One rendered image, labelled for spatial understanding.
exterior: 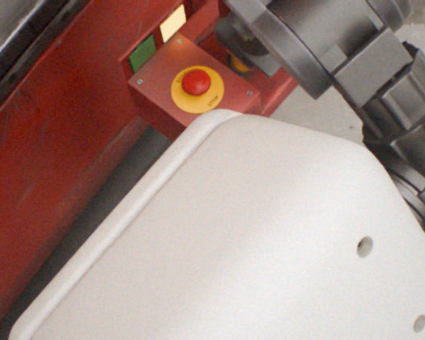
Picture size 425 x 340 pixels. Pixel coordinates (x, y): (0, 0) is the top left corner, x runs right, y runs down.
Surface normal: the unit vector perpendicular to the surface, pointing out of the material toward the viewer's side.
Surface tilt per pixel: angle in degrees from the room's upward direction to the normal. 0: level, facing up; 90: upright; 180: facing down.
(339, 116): 0
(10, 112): 90
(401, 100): 47
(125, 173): 0
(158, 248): 42
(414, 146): 56
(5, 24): 0
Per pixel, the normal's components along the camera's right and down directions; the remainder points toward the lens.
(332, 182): -0.13, -0.38
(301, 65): 0.15, 0.32
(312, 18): -0.16, -0.02
